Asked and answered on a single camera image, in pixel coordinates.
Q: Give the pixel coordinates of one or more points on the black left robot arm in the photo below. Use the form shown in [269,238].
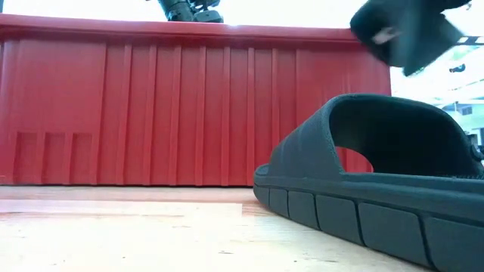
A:
[174,10]

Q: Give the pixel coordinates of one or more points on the red plastic bin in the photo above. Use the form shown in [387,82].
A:
[189,113]

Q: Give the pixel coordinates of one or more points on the black ceiling beam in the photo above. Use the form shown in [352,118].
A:
[470,40]

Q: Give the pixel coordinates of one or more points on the black rubber slide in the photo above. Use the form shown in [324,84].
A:
[419,41]
[378,196]

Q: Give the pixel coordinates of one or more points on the dark blue hanging fixture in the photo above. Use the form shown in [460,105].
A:
[457,68]

